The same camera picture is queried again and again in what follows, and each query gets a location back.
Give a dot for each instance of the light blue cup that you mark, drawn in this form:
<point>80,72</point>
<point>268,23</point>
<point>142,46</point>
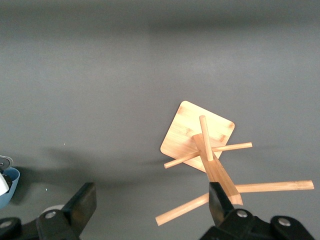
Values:
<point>13,186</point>

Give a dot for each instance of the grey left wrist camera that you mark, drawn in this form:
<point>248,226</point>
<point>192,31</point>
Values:
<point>5,162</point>

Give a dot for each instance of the wooden cup rack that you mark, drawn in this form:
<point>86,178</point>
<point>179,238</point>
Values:
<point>195,140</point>

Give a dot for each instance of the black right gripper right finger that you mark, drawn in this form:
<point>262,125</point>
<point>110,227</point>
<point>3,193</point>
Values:
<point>222,215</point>

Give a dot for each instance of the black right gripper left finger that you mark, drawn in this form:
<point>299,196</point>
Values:
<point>80,205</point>

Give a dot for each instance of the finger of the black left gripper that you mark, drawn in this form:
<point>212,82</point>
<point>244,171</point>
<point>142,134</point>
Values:
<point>8,180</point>

